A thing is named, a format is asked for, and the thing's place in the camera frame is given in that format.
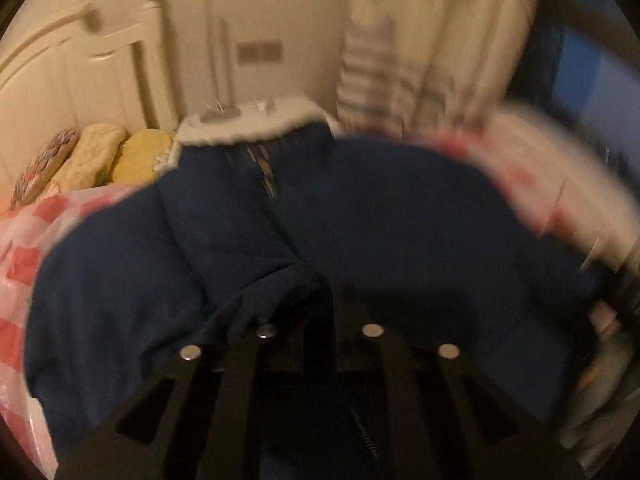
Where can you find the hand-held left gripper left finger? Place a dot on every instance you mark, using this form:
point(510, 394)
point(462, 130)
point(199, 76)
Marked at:
point(248, 357)

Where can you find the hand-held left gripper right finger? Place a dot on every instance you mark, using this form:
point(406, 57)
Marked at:
point(395, 360)

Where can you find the navy blue puffer jacket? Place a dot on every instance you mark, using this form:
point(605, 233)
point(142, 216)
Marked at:
point(390, 220)

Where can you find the yellow pillow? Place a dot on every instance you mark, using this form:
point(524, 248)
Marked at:
point(142, 157)

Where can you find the white nightstand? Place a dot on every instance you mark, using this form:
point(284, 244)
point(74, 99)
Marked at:
point(250, 120)

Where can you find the red white checkered bed cover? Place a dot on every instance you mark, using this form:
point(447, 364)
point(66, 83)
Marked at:
point(30, 260)

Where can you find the beige quilted pillow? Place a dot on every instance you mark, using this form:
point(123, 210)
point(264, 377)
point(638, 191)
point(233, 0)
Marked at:
point(90, 157)

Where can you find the floral patterned pillow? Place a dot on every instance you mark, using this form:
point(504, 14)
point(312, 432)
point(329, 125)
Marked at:
point(44, 167)

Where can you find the white pole lamp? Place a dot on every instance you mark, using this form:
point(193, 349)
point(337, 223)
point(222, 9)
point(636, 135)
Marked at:
point(220, 60)

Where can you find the cream curtain with blue stripes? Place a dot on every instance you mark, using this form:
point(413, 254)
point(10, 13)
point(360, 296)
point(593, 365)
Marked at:
point(440, 35)

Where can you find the white wooden headboard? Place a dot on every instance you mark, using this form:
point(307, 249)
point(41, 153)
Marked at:
point(60, 75)

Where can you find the blue blurry object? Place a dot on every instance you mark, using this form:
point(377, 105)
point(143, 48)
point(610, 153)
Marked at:
point(585, 65)

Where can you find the bronze wall socket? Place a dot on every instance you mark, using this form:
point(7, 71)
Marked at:
point(259, 52)

